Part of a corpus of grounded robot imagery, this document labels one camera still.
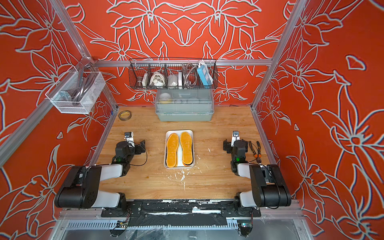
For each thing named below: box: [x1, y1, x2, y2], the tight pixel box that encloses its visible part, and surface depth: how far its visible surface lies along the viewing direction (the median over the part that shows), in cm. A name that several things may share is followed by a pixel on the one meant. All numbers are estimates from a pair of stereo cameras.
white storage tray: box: [163, 129, 195, 169], surface depth 93 cm
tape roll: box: [118, 110, 132, 121], surface depth 116 cm
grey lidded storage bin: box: [155, 89, 215, 122], surface depth 102 cm
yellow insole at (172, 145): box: [166, 133, 179, 168], surface depth 93 cm
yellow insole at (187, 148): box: [180, 132, 193, 165], surface depth 94 cm
